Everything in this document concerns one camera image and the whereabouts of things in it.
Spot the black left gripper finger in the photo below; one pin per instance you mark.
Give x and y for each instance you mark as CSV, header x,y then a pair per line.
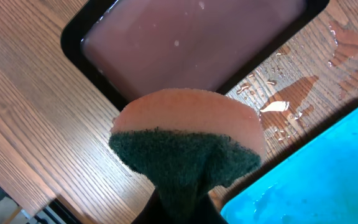
x,y
155,211

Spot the pink green sponge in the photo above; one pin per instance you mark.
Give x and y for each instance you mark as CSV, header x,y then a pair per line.
x,y
187,142

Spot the black tray of reddish water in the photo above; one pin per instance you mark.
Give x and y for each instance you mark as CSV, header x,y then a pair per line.
x,y
130,48

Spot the blue plastic tray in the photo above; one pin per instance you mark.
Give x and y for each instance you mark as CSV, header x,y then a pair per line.
x,y
317,184

